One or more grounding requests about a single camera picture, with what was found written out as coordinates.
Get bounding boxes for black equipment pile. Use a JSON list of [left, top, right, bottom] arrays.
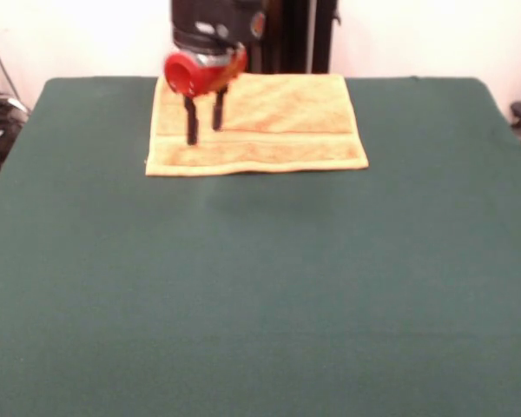
[[0, 93, 30, 180]]

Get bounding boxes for tan terry towel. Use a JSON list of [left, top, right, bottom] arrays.
[[145, 71, 370, 178]]

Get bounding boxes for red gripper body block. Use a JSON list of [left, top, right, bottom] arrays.
[[163, 42, 249, 99]]

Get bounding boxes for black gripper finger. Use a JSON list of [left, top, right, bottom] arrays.
[[211, 86, 227, 131], [181, 94, 201, 146]]

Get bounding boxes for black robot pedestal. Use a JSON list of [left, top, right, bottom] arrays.
[[247, 0, 342, 75]]

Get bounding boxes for dark green table cloth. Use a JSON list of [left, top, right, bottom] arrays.
[[0, 76, 521, 417]]

